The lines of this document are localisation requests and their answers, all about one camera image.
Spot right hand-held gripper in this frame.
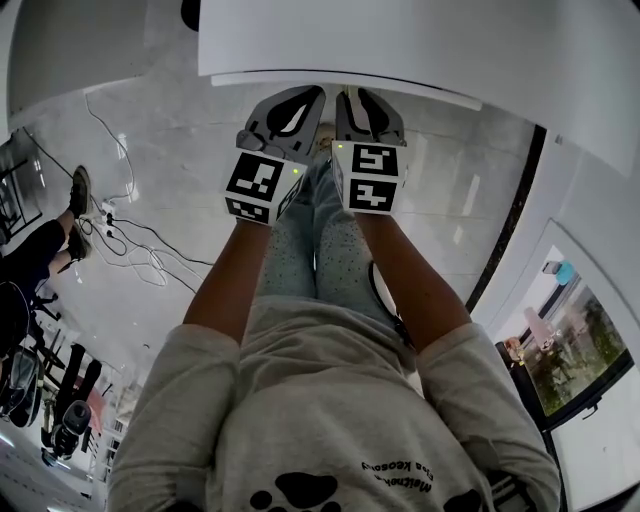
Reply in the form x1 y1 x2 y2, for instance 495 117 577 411
329 87 409 218

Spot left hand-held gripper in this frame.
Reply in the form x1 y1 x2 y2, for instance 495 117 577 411
222 84 328 228

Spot white round table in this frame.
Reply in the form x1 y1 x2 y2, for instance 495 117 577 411
209 72 484 112

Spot person's right forearm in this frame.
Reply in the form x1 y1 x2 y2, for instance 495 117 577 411
351 209 475 354

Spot person's left forearm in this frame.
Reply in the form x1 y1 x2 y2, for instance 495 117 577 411
182 215 275 349

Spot white desk with shelves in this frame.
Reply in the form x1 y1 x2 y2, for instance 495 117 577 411
197 0 640 179

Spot person's legs in jeans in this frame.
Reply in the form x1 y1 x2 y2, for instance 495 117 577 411
257 149 401 334

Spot teal pouch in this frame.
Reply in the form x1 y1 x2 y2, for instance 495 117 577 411
553 259 579 287

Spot pink bottle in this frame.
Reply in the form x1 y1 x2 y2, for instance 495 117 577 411
523 305 554 350

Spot person's grey sweatshirt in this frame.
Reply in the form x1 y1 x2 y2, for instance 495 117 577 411
107 294 562 512

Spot black framed window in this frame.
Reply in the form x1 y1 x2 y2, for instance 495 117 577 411
494 243 636 432

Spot black office chair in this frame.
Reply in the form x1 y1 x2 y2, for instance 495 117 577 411
0 279 64 430

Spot black strap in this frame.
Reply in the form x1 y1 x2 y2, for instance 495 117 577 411
366 259 417 354

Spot black metal frame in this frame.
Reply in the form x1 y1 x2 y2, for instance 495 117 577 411
0 127 45 246

